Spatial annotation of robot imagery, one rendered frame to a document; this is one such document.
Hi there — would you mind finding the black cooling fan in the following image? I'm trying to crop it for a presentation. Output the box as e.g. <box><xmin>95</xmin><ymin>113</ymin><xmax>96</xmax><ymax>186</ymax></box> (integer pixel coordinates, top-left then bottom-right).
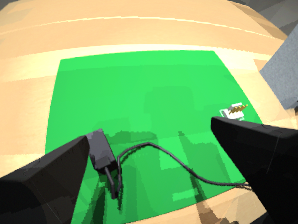
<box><xmin>250</xmin><ymin>210</ymin><xmax>298</xmax><ymax>224</ymax></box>

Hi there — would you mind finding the green circuit board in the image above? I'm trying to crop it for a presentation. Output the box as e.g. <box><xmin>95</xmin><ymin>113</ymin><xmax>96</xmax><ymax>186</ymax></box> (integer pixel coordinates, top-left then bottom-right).
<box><xmin>44</xmin><ymin>49</ymin><xmax>263</xmax><ymax>224</ymax></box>

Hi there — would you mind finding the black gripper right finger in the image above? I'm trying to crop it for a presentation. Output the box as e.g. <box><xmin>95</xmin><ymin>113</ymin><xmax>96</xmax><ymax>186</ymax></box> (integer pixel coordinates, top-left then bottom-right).
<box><xmin>210</xmin><ymin>116</ymin><xmax>298</xmax><ymax>224</ymax></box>

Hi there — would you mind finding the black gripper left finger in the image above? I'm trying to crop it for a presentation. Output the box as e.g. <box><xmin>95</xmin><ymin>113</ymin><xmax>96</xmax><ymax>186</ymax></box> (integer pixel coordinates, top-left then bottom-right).
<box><xmin>0</xmin><ymin>136</ymin><xmax>90</xmax><ymax>224</ymax></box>

